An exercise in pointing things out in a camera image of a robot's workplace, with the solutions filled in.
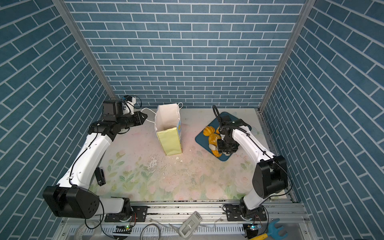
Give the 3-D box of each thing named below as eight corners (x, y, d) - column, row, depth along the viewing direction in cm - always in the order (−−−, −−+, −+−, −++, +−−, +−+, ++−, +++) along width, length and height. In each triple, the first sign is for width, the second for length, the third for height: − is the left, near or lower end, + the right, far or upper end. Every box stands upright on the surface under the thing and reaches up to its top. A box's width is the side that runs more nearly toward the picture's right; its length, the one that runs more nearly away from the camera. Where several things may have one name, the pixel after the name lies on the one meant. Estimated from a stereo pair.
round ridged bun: (206, 137, 105) (206, 135, 102) (201, 132, 107) (201, 129, 105) (215, 131, 108) (215, 129, 106) (209, 126, 111) (210, 124, 109)
